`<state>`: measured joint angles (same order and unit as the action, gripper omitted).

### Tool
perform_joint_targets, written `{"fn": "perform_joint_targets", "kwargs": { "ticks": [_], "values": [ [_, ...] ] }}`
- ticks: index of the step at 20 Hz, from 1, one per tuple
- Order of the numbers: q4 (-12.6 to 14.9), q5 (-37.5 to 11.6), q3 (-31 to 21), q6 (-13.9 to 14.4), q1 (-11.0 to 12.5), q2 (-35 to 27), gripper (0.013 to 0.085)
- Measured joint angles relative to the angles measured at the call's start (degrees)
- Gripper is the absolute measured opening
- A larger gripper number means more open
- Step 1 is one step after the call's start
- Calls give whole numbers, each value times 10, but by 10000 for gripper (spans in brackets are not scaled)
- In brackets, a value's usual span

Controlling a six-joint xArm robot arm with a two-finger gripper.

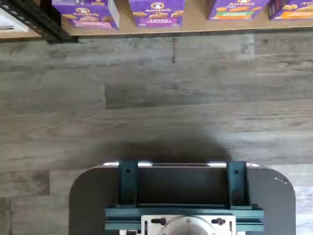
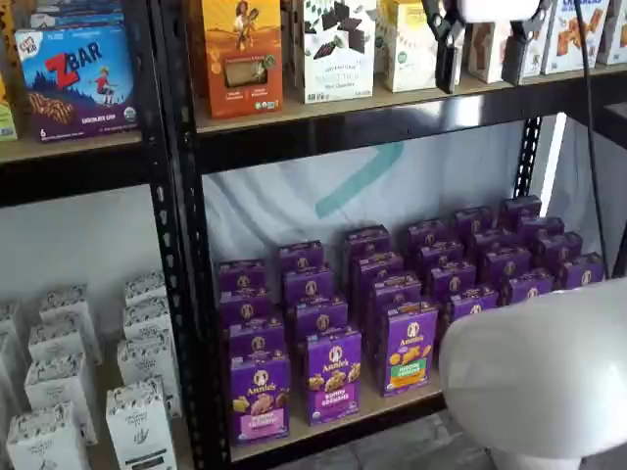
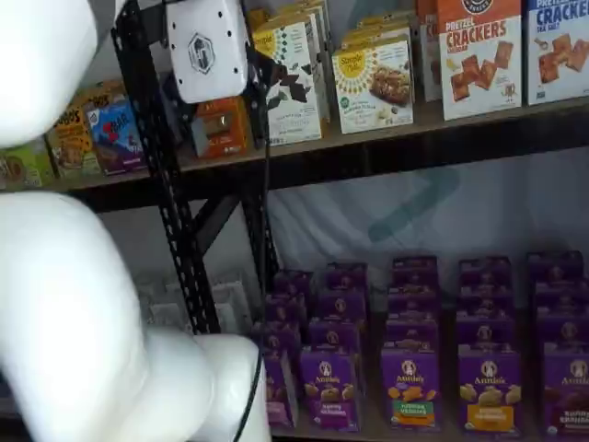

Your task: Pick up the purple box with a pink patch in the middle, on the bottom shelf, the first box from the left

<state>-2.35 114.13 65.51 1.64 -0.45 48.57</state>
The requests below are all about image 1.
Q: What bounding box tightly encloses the white carton box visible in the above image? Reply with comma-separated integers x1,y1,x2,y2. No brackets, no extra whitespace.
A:
0,9,30,32

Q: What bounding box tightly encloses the wooden shelf board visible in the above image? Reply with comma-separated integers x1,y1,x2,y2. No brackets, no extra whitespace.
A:
0,29,44,40
60,0,313,38

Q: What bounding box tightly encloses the silver metal bar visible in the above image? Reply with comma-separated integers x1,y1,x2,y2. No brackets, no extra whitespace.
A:
102,161,260,168

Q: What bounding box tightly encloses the grey rounded base plate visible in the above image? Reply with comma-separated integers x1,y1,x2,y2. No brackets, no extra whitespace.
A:
69,163,297,235

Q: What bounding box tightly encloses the purple Annie's box pink patch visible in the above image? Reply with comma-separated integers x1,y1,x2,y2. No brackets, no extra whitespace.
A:
52,0,120,31

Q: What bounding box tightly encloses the purple Annie's box green patch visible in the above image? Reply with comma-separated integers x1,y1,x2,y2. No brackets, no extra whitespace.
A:
207,0,269,21

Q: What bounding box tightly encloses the black metal shelf post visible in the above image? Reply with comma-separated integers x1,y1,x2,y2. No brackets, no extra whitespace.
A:
0,0,79,45

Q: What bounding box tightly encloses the teal metal base frame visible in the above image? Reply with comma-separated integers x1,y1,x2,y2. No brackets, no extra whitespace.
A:
105,160,265,232

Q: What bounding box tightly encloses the purple Annie's box violet patch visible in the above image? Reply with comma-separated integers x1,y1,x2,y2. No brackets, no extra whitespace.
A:
129,0,186,27

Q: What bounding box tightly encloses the purple Annie's box orange patch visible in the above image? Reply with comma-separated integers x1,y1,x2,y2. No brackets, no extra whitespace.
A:
268,0,313,22

